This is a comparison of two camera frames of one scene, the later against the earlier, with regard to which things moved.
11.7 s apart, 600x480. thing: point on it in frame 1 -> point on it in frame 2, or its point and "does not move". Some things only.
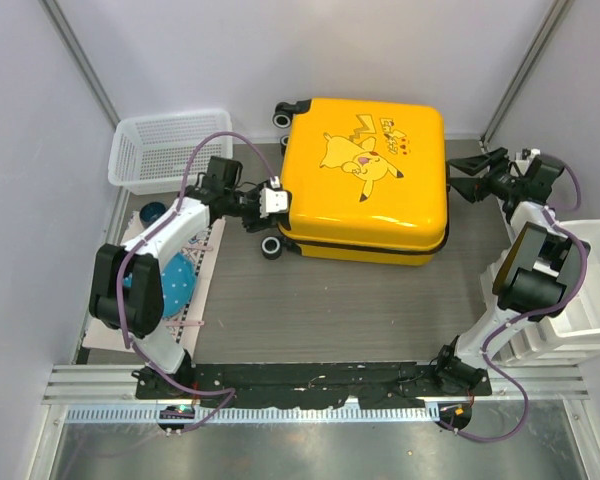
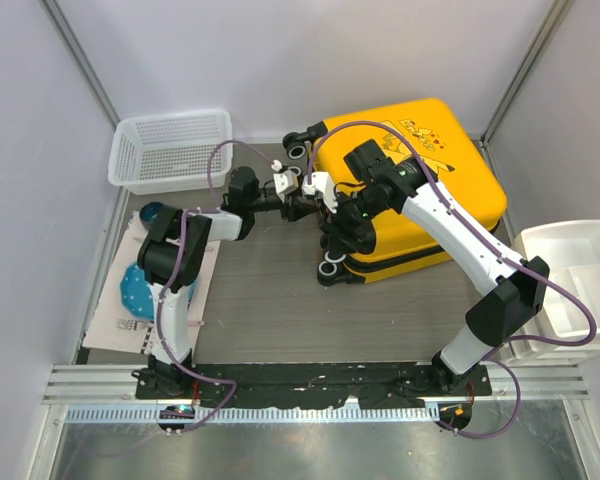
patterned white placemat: (182, 326) does not move
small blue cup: (151, 212) does not move
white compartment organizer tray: (589, 325) does not move
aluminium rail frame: (107, 394) does not move
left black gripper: (258, 224) -> (297, 209)
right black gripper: (473, 188) -> (336, 228)
